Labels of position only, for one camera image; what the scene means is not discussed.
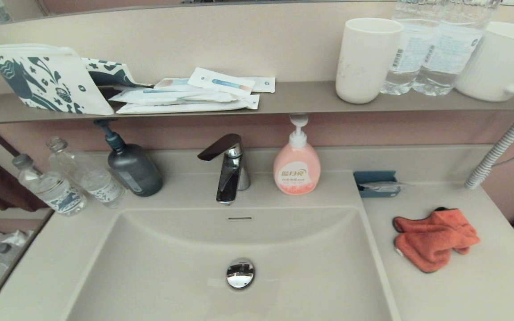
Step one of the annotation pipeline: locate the blue soap tray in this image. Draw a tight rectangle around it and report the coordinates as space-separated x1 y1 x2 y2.
353 170 402 198

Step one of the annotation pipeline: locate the chrome drain stopper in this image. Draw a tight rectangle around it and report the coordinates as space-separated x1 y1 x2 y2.
226 258 256 290

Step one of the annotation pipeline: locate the pink hand soap pump bottle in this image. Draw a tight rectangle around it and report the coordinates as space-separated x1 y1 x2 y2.
273 114 321 196

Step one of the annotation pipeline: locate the grey wall shelf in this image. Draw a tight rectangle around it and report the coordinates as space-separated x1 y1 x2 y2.
0 80 514 125

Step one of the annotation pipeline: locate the white ribbed mug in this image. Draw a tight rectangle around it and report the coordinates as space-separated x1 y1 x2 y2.
455 21 514 102

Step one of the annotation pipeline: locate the clear water bottle white label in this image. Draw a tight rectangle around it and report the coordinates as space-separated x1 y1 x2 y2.
413 0 503 96
380 0 440 95

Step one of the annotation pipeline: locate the white plastic tumbler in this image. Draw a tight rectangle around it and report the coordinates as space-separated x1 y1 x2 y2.
336 18 404 105

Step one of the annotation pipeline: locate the small white blue patterned pouch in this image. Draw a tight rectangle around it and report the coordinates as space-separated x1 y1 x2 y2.
81 58 153 88

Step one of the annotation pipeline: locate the white sachet orange print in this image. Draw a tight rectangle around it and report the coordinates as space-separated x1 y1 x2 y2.
153 78 195 92

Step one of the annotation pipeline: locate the clear uncapped water bottle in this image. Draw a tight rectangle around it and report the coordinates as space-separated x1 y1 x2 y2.
46 136 126 209

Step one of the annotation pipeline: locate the white corrugated hose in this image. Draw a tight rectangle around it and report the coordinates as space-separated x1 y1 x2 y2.
464 111 514 189

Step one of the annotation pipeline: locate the dark grey pump bottle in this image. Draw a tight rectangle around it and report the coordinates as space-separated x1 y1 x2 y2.
94 118 164 198

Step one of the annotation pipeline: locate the silver foil sachet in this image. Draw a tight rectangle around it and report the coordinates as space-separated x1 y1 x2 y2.
359 181 407 193

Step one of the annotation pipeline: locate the long white sachet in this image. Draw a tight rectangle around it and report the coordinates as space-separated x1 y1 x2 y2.
108 87 240 105
116 95 260 115

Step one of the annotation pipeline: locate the orange cleaning cloth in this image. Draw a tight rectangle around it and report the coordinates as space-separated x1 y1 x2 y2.
393 207 481 273

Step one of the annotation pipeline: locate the small white sachet blue logo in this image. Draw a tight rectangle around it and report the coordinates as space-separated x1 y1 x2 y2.
241 77 276 94

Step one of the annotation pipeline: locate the beige sink basin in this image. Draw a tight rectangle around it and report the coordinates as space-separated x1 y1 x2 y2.
61 205 401 321

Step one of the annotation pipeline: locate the chrome faucet body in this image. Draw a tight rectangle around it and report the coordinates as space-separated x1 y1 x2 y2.
216 144 251 206

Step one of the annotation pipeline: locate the large white blue patterned pouch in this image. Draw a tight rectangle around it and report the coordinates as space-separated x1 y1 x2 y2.
0 43 115 116

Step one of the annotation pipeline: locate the wall mirror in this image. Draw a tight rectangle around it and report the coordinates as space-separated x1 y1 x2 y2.
0 0 514 29

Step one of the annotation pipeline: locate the white toothbrush print sachet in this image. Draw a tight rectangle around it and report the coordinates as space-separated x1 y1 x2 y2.
188 67 256 98

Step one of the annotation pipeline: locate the capped water bottle deer label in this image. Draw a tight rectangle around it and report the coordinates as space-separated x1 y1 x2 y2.
12 154 87 217

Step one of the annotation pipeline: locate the chrome faucet lever handle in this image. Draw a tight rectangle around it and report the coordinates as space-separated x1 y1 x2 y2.
197 133 242 162

